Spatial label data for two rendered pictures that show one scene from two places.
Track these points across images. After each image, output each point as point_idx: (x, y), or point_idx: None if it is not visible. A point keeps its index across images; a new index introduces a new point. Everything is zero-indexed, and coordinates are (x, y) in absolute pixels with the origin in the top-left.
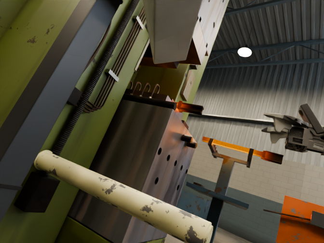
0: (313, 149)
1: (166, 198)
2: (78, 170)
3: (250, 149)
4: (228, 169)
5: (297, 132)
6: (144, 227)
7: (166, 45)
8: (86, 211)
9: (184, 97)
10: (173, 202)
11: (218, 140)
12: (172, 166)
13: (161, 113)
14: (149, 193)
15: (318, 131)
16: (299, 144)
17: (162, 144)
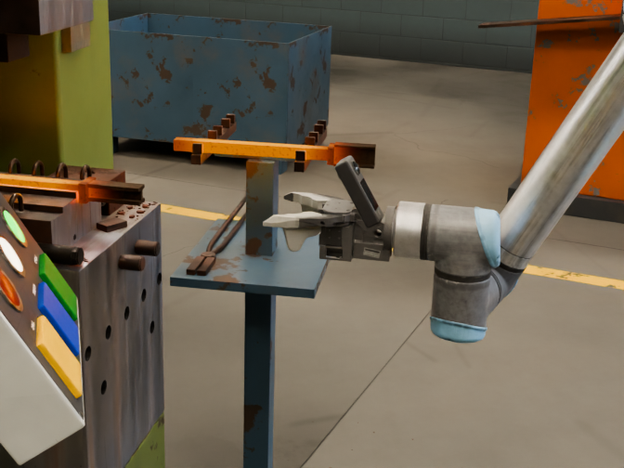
0: (364, 258)
1: (135, 375)
2: None
3: (298, 153)
4: (264, 189)
5: (333, 232)
6: (114, 455)
7: None
8: None
9: (78, 49)
10: (154, 356)
11: (214, 143)
12: (123, 325)
13: None
14: (99, 416)
15: (370, 223)
16: (337, 260)
17: (87, 338)
